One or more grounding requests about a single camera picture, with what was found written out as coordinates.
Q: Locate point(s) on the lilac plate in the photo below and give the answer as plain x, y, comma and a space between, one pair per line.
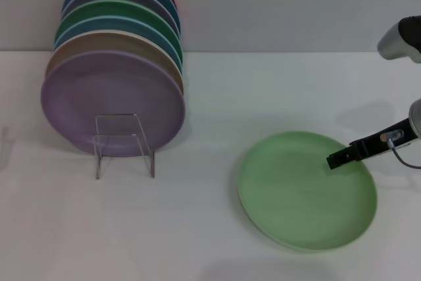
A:
98, 90

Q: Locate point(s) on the clear acrylic plate rack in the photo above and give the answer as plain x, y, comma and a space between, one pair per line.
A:
98, 162

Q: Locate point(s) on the beige brown plate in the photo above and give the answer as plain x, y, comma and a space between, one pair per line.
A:
98, 42

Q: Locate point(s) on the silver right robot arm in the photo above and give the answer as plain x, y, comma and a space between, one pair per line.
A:
393, 44

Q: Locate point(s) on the light green plate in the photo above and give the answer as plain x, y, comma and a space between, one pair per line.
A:
302, 202

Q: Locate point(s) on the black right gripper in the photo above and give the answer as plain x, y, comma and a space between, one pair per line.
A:
371, 144

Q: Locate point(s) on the light blue plate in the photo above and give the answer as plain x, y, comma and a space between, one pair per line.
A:
108, 24

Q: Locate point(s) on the dark green plate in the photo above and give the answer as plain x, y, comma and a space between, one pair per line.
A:
108, 9

